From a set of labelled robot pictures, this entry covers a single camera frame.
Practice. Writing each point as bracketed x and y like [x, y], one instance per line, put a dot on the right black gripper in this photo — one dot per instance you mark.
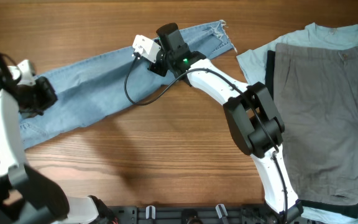
[158, 68]

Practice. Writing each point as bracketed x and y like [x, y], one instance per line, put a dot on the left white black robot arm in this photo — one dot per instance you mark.
[27, 196]

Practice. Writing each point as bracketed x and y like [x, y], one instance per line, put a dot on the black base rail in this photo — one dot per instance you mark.
[173, 215]

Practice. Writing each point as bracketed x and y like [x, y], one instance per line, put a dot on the light blue t-shirt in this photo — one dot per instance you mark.
[253, 65]

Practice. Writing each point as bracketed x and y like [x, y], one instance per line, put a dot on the white rail clip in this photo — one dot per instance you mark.
[150, 212]
[221, 211]

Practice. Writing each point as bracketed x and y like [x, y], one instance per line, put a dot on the light blue denim jeans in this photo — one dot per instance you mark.
[91, 90]

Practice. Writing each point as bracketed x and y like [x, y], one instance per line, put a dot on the left white rail clip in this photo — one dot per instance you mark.
[150, 212]

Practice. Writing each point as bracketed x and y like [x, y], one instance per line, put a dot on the black garment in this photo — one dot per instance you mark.
[346, 210]

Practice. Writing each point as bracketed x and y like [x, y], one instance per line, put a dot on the grey shorts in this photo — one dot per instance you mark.
[316, 93]

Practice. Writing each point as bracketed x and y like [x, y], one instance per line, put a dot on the right white rail clip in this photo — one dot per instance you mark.
[221, 211]

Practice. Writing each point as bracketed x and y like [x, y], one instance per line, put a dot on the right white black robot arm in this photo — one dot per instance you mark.
[255, 124]

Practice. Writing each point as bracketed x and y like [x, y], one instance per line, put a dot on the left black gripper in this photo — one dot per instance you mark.
[48, 98]

